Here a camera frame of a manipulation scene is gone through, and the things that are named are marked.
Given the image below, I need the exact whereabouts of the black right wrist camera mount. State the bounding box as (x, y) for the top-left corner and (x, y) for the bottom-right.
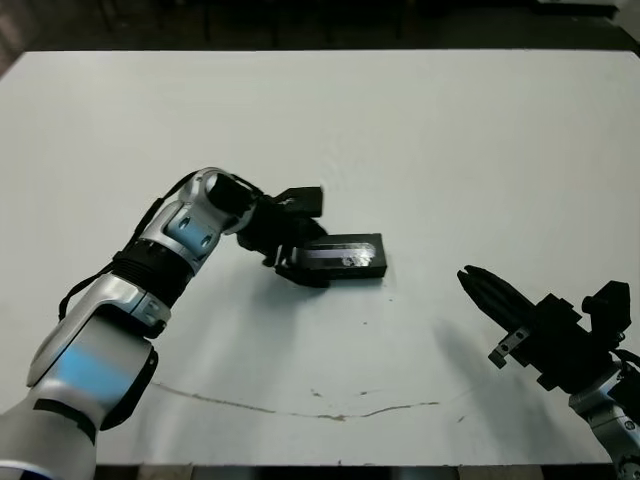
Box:
(582, 280), (632, 349)

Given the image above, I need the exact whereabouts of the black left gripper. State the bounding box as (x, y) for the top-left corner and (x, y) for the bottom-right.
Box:
(237, 197), (332, 290)

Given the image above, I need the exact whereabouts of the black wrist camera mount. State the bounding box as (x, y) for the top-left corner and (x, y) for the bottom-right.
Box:
(273, 186), (326, 219)
(582, 280), (632, 349)

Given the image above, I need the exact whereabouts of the black printed box lid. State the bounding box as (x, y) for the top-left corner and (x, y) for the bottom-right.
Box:
(294, 232), (389, 284)

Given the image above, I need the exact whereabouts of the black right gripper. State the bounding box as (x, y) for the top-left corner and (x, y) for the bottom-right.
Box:
(456, 264), (621, 392)

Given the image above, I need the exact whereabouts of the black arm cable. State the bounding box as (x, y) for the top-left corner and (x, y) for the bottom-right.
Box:
(57, 172), (264, 324)
(609, 348), (640, 371)

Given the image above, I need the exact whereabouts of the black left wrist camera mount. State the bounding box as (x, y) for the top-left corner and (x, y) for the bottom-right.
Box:
(273, 186), (326, 219)

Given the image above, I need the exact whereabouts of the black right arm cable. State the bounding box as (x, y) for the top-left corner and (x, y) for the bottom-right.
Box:
(609, 348), (640, 371)

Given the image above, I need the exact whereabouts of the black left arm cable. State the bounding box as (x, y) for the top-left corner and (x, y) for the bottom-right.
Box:
(57, 172), (264, 324)

